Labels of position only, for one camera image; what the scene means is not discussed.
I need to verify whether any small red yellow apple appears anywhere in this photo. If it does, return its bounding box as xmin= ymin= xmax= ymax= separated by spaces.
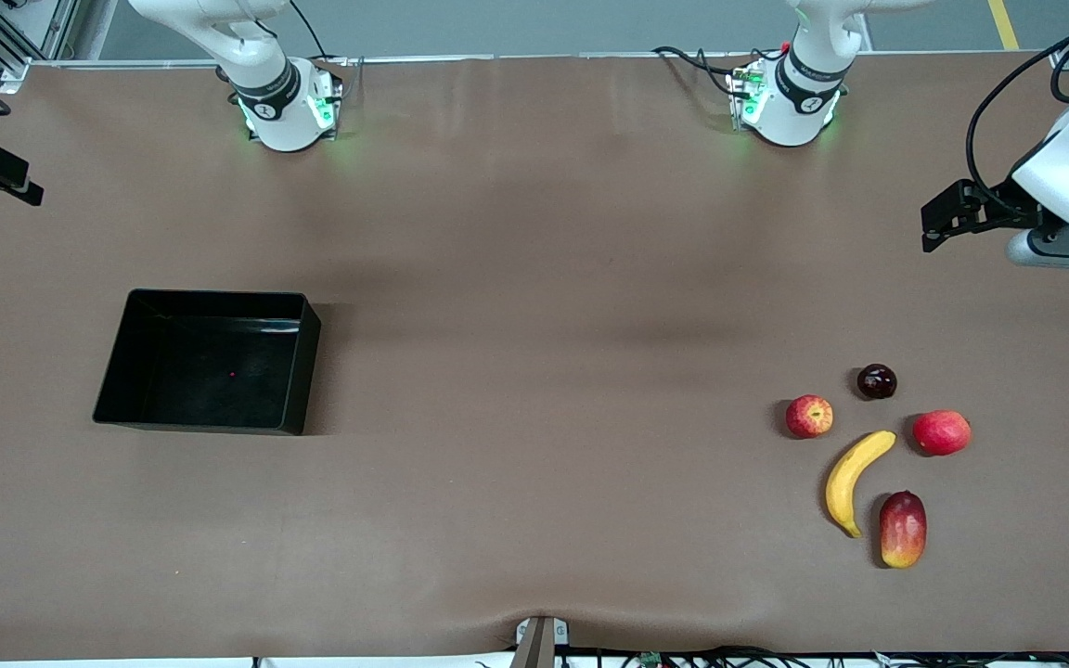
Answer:
xmin=785 ymin=394 xmax=834 ymax=440

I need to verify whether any black plastic box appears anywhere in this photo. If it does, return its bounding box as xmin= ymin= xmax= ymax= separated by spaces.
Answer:
xmin=93 ymin=289 xmax=322 ymax=436

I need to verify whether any yellow banana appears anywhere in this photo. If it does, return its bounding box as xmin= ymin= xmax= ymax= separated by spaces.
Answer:
xmin=825 ymin=430 xmax=897 ymax=539

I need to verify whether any dark purple plum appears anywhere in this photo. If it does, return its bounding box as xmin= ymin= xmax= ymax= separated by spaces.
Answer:
xmin=856 ymin=364 xmax=898 ymax=402

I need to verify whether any red yellow mango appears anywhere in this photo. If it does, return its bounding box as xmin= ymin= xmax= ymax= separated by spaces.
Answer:
xmin=878 ymin=490 xmax=928 ymax=570

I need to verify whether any brown table mat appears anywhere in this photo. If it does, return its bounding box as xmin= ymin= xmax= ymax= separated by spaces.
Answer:
xmin=0 ymin=54 xmax=1069 ymax=662

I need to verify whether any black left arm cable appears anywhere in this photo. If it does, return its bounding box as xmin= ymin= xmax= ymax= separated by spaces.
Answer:
xmin=965 ymin=19 xmax=1069 ymax=216

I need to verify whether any black base cable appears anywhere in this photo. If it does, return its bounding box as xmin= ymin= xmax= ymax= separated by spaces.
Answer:
xmin=289 ymin=0 xmax=352 ymax=68
xmin=653 ymin=45 xmax=751 ymax=99

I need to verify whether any silver table edge rail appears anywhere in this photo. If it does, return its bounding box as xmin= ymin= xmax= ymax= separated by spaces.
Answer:
xmin=0 ymin=51 xmax=1069 ymax=71

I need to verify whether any grey metal clamp bracket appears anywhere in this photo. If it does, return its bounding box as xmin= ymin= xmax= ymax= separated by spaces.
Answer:
xmin=514 ymin=615 xmax=571 ymax=668

